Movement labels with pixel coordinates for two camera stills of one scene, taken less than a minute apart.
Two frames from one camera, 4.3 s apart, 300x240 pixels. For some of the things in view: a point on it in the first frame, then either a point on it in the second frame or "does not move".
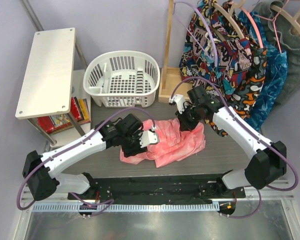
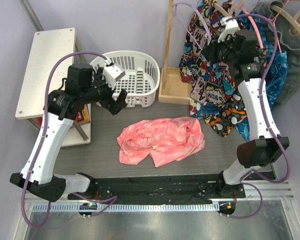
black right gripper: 186,125 -> 209,52
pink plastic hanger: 255,25 does not move
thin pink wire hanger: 274,20 does not move
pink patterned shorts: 175,143 does not move
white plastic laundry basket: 123,79 does not move
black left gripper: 136,149 -> 114,107
